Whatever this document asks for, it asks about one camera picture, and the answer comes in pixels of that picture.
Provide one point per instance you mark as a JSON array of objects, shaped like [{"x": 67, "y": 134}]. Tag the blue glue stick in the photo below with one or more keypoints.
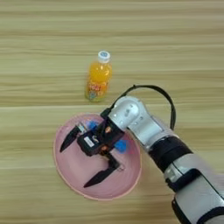
[{"x": 121, "y": 145}]

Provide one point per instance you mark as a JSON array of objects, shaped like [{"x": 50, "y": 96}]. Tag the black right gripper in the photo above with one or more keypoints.
[{"x": 109, "y": 135}]

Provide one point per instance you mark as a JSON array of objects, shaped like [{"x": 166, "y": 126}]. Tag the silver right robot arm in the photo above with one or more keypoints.
[{"x": 175, "y": 163}]

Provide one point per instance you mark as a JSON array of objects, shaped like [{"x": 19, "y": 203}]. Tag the small black box white label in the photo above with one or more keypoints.
[{"x": 89, "y": 143}]

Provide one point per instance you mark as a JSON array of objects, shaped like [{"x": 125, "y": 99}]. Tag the orange juice bottle white cap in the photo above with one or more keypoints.
[{"x": 98, "y": 78}]

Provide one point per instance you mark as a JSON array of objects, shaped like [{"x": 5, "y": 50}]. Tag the round pink plate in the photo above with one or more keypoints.
[{"x": 73, "y": 166}]

